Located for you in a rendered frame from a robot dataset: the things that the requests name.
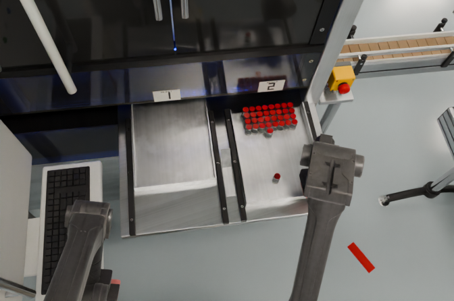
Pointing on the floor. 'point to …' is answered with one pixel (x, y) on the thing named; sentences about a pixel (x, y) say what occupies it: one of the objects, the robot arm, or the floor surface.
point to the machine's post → (340, 26)
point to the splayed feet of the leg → (413, 194)
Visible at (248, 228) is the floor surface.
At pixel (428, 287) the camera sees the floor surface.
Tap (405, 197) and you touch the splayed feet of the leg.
